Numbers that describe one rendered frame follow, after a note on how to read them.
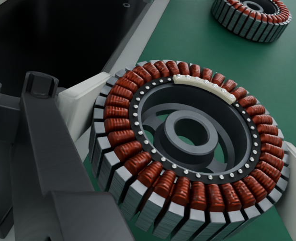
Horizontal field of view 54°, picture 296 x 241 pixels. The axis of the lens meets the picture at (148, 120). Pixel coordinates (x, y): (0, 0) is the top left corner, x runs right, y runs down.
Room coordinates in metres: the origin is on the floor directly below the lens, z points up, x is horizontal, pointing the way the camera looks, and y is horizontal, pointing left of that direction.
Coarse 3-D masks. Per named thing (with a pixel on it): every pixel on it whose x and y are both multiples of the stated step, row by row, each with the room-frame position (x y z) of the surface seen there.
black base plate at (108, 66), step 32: (32, 0) 0.27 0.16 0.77; (64, 0) 0.29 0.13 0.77; (96, 0) 0.31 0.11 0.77; (128, 0) 0.34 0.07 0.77; (0, 32) 0.20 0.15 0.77; (32, 32) 0.22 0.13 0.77; (64, 32) 0.23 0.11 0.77; (96, 32) 0.25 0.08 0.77; (128, 32) 0.28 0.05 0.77; (0, 64) 0.16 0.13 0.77; (32, 64) 0.18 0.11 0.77; (64, 64) 0.19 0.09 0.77; (96, 64) 0.21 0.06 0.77; (0, 160) 0.08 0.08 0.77; (0, 192) 0.07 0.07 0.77; (0, 224) 0.05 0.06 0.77
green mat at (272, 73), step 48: (192, 0) 0.45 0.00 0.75; (288, 0) 0.60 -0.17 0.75; (144, 48) 0.29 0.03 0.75; (192, 48) 0.32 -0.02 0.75; (240, 48) 0.36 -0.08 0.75; (288, 48) 0.41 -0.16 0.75; (288, 96) 0.30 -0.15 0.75; (192, 144) 0.17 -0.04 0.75; (144, 240) 0.08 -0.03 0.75; (240, 240) 0.10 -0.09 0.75; (288, 240) 0.12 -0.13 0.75
